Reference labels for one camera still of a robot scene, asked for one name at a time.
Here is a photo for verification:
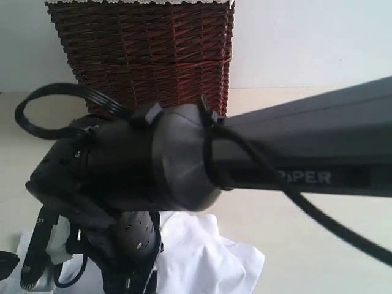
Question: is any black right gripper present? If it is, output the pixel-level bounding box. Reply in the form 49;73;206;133
20;206;164;293

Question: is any white t-shirt red print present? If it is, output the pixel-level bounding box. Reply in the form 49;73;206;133
12;211;266;294

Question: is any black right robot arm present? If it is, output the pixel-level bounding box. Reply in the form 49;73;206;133
15;77;391;293

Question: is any dark red wicker basket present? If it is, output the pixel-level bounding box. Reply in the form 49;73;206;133
45;1;235;115

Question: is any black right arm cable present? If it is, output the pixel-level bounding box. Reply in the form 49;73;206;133
14;83;129;140

